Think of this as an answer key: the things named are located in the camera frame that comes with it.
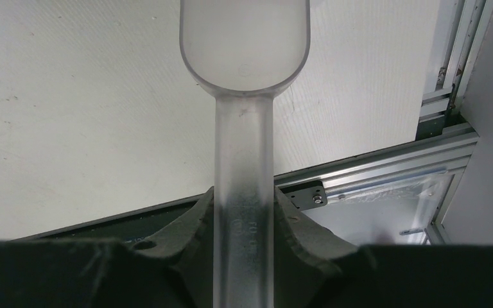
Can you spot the clear plastic scoop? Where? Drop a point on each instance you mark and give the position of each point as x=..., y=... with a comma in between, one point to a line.
x=244, y=54

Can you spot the aluminium frame rail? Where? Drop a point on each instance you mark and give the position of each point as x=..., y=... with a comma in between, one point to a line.
x=375, y=115

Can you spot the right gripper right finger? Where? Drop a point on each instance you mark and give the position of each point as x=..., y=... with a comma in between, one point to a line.
x=315, y=268

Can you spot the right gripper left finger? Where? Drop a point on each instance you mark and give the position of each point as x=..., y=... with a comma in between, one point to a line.
x=103, y=272

